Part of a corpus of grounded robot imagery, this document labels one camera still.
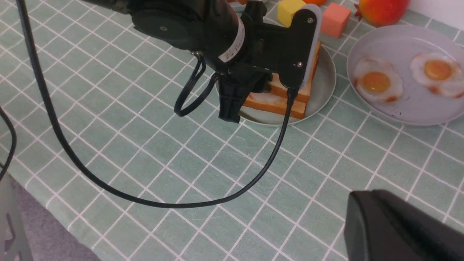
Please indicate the lower fried egg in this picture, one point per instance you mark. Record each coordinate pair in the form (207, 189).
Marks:
(376, 80)

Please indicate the fried egg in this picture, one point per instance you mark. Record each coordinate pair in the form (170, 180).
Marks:
(438, 73)
(376, 80)

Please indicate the orange fruit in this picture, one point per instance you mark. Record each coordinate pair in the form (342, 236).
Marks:
(315, 2)

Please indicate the red apple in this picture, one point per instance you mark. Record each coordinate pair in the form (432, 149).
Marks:
(381, 12)

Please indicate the grey egg plate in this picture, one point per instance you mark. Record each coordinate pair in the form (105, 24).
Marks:
(409, 74)

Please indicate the toast slice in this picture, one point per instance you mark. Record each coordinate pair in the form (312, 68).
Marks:
(277, 89)
(274, 104)

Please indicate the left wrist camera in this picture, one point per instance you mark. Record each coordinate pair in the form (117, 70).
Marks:
(299, 44)

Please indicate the green checkered tablecloth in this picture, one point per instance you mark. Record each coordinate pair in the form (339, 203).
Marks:
(114, 89)

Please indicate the right fried egg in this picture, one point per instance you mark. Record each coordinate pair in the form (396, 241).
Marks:
(438, 73)

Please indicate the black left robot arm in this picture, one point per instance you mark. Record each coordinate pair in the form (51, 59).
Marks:
(215, 34)

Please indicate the teal centre plate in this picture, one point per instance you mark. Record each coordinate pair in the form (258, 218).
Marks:
(323, 86)

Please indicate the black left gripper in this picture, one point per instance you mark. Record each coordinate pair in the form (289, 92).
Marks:
(242, 79)

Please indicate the yellow foam cube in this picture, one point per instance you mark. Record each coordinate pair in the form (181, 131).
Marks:
(286, 10)

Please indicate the salmon foam cube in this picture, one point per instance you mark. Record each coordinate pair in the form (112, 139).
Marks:
(335, 20)

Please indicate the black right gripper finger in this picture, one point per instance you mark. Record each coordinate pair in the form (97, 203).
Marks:
(380, 226)

